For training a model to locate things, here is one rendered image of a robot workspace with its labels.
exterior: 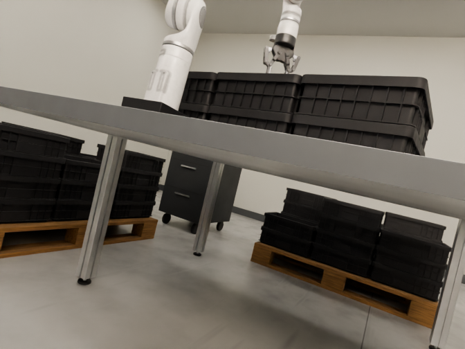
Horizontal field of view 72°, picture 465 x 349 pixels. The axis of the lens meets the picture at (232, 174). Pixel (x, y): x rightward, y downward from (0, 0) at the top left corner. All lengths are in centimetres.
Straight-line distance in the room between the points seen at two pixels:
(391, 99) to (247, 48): 466
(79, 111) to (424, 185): 59
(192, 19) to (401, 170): 73
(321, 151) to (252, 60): 489
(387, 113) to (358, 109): 7
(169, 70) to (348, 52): 411
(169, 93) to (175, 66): 8
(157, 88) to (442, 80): 410
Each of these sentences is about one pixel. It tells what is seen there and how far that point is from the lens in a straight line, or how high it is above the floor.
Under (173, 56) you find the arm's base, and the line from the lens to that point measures 95.
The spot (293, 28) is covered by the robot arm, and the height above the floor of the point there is 117.
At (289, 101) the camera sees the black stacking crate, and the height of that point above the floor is 86.
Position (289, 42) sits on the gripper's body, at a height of 112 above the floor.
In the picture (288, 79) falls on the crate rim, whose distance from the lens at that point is 93.
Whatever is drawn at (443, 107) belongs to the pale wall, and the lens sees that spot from 461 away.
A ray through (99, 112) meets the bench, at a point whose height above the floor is 68.
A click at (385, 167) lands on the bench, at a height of 68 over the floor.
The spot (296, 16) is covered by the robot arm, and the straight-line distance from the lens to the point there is 128.
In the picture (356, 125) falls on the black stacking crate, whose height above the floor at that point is 81.
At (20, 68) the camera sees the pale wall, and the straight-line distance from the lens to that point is 401.
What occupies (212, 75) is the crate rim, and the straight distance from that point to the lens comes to 109.
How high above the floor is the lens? 64
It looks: 1 degrees down
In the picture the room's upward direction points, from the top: 13 degrees clockwise
